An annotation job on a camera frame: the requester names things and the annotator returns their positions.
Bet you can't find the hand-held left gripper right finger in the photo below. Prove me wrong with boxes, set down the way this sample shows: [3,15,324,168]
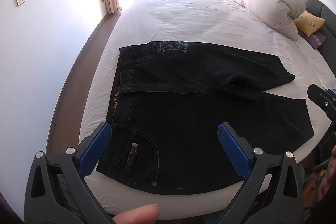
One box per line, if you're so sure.
[217,122,305,224]

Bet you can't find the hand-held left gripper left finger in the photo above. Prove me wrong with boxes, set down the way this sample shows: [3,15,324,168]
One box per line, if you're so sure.
[24,122,114,224]

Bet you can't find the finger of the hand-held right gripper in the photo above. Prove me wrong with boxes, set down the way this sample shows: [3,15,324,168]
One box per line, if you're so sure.
[307,84,336,119]

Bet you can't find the black denim pants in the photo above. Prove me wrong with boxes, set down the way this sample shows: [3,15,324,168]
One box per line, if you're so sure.
[96,40,315,195]

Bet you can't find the person's right forearm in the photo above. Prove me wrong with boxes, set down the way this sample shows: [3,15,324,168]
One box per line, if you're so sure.
[317,145,336,210]

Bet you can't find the person's left hand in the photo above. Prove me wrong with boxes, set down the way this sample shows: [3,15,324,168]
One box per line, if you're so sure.
[112,204,160,224]

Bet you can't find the purple pillow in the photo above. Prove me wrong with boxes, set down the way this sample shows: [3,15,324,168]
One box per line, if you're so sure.
[298,30,327,50]

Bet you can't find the yellow pillow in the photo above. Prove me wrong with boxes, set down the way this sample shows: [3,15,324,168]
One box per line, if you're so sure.
[293,10,325,37]

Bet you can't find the dark grey headboard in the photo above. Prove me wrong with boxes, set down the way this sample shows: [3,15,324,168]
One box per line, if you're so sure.
[273,0,336,51]

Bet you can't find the rolled white duvet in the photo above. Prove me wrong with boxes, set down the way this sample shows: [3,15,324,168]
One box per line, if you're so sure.
[227,0,307,42]

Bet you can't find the bed with white sheet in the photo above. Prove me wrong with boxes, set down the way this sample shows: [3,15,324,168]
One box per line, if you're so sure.
[79,0,336,214]

